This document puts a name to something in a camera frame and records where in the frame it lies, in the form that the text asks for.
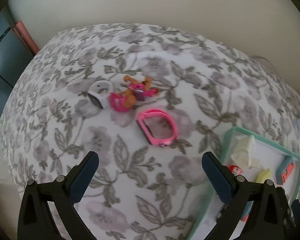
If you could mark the pink wristband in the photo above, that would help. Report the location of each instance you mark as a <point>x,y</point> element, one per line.
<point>158,127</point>

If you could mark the white oval tag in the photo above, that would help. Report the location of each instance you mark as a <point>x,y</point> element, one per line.
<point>101,91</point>

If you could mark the floral grey white bedspread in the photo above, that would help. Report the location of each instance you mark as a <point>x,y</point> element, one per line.
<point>139,191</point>

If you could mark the red teal stapler toy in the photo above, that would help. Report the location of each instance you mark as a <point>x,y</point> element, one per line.
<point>284,170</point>
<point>246,211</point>

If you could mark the white ribbed plastic item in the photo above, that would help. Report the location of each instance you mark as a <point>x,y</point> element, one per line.
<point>244,151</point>

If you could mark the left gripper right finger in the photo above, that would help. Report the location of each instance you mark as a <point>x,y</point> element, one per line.
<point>266,215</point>

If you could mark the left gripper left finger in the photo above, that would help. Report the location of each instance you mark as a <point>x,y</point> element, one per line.
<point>35,218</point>

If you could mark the black toy car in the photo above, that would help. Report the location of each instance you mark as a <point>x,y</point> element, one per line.
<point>221,212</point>

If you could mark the red white glue bottle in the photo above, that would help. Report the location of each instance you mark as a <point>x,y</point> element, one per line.
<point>236,171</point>

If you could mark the pink doll toy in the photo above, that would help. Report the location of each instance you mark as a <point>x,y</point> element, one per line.
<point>136,91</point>

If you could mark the dark blue cabinet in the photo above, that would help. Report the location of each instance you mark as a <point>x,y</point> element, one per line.
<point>17,49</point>

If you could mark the teal rimmed white box lid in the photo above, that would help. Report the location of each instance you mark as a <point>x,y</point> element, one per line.
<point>270,154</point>

